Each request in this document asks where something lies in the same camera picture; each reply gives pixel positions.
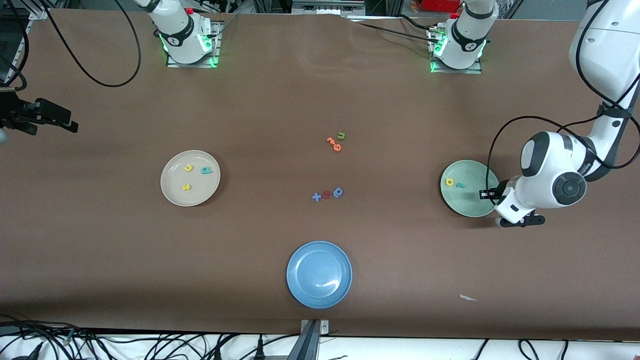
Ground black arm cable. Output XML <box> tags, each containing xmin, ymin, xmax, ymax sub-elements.
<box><xmin>0</xmin><ymin>0</ymin><xmax>143</xmax><ymax>92</ymax></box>
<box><xmin>486</xmin><ymin>0</ymin><xmax>640</xmax><ymax>206</ymax></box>

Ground short black table cable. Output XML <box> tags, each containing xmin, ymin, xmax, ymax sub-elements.
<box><xmin>397</xmin><ymin>13</ymin><xmax>437</xmax><ymax>33</ymax></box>

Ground red box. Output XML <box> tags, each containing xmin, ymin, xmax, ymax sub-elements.
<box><xmin>421</xmin><ymin>0</ymin><xmax>462</xmax><ymax>14</ymax></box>

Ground grey aluminium strut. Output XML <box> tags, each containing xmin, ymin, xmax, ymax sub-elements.
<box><xmin>286</xmin><ymin>320</ymin><xmax>322</xmax><ymax>360</ymax></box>

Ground beige brown plate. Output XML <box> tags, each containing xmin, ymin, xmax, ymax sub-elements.
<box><xmin>160</xmin><ymin>150</ymin><xmax>221</xmax><ymax>207</ymax></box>

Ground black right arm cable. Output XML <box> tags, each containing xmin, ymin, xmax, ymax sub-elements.
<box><xmin>0</xmin><ymin>0</ymin><xmax>143</xmax><ymax>92</ymax></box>

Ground black looped floor cable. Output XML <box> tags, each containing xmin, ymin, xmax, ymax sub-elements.
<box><xmin>518</xmin><ymin>339</ymin><xmax>542</xmax><ymax>360</ymax></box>

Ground silver metal bracket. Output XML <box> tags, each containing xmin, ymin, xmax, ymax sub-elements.
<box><xmin>300</xmin><ymin>319</ymin><xmax>330</xmax><ymax>335</ymax></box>

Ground blue plate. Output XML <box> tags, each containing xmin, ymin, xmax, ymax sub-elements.
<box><xmin>286</xmin><ymin>241</ymin><xmax>353</xmax><ymax>309</ymax></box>

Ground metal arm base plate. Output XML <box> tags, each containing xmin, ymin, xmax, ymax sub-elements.
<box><xmin>429</xmin><ymin>25</ymin><xmax>484</xmax><ymax>75</ymax></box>
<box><xmin>166</xmin><ymin>21</ymin><xmax>221</xmax><ymax>68</ymax></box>

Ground pale green plate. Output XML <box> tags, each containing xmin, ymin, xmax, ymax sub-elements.
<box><xmin>440</xmin><ymin>159</ymin><xmax>501</xmax><ymax>218</ymax></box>

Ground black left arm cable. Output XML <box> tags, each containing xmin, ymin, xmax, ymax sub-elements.
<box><xmin>486</xmin><ymin>0</ymin><xmax>640</xmax><ymax>206</ymax></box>

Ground grey equipment box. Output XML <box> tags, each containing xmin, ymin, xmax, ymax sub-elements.
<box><xmin>291</xmin><ymin>0</ymin><xmax>367</xmax><ymax>17</ymax></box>

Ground long black table cable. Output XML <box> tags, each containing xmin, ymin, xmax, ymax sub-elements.
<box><xmin>356</xmin><ymin>21</ymin><xmax>441</xmax><ymax>45</ymax></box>

